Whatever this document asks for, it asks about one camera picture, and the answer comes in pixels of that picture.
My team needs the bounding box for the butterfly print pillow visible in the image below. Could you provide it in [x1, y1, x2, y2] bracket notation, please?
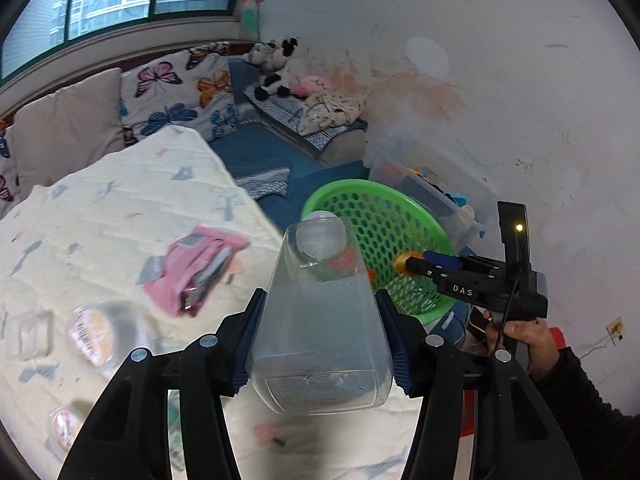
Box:
[119, 40, 242, 145]
[0, 119, 22, 207]

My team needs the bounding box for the blue mattress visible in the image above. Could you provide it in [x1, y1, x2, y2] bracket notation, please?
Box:
[207, 57, 373, 226]

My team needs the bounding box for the green plastic basket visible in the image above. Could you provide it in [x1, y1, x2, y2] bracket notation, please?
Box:
[301, 179, 457, 326]

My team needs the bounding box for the pink snack packet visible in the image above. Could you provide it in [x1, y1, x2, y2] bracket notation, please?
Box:
[142, 226, 250, 318]

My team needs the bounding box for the beige patterned cloth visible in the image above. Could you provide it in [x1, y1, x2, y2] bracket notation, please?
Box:
[298, 87, 369, 137]

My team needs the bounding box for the pink plush toy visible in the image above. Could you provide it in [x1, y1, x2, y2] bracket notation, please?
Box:
[291, 74, 332, 99]

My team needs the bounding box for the grey knitted cloth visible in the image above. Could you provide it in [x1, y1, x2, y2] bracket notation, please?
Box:
[234, 165, 292, 202]

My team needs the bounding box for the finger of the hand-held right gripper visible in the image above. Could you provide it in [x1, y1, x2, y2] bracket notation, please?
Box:
[404, 257, 453, 295]
[423, 251, 470, 269]

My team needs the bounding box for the person's right hand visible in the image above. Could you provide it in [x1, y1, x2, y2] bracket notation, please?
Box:
[486, 316, 562, 382]

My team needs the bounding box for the black and white plush toy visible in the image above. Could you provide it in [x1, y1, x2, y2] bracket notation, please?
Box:
[242, 36, 302, 102]

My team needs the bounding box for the wall socket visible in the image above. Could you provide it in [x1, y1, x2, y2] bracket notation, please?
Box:
[606, 316, 629, 347]

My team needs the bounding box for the clear plastic box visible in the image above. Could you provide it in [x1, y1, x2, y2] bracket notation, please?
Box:
[4, 309, 56, 361]

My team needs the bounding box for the white quilted blanket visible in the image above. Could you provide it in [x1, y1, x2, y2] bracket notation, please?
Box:
[0, 125, 426, 480]

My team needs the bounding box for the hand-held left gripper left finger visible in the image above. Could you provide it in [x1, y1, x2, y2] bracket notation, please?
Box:
[57, 288, 267, 480]

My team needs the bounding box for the clear plastic bottle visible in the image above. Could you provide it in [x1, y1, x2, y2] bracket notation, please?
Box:
[248, 212, 393, 415]

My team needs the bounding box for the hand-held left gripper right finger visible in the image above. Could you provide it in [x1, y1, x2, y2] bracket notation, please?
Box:
[377, 290, 583, 480]

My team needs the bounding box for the blue and white container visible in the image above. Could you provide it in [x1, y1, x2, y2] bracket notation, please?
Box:
[427, 307, 473, 353]

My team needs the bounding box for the clear storage box with toys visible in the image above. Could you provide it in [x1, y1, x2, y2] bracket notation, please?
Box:
[366, 132, 499, 253]

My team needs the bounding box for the person's right forearm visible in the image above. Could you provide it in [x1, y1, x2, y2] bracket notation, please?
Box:
[529, 346, 640, 480]

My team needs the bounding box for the clear cup with label lid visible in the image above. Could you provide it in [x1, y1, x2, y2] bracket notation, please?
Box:
[46, 401, 92, 462]
[66, 301, 157, 382]

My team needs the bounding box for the beige pillow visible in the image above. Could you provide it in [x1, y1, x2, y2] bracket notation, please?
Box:
[12, 67, 126, 188]

